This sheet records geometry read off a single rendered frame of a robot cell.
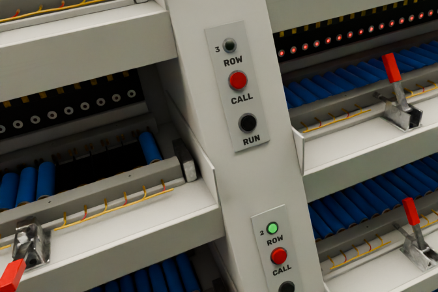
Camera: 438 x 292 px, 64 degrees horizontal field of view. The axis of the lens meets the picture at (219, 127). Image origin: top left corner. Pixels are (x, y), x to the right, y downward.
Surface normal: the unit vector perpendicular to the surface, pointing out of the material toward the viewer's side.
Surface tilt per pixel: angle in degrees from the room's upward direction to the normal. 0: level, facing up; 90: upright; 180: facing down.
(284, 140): 90
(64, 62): 111
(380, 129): 21
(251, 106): 90
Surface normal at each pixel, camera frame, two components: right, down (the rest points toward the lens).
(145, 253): 0.36, 0.47
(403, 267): -0.12, -0.83
